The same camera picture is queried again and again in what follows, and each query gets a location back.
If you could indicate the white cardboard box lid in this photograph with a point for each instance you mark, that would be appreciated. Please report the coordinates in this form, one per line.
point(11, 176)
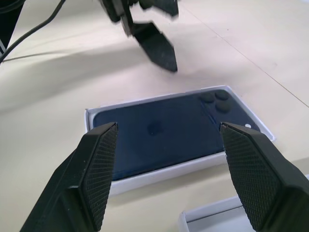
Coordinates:
point(212, 220)

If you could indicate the dark blue smartphone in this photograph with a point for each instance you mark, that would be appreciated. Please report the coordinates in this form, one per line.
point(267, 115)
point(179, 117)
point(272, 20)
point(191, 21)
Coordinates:
point(169, 130)

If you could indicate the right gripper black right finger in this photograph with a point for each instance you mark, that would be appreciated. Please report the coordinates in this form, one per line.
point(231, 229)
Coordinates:
point(265, 181)

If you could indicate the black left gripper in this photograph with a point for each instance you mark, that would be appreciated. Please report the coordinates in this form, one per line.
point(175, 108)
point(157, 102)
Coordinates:
point(118, 9)

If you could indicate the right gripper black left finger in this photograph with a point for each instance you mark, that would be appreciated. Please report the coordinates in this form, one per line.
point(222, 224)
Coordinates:
point(79, 188)

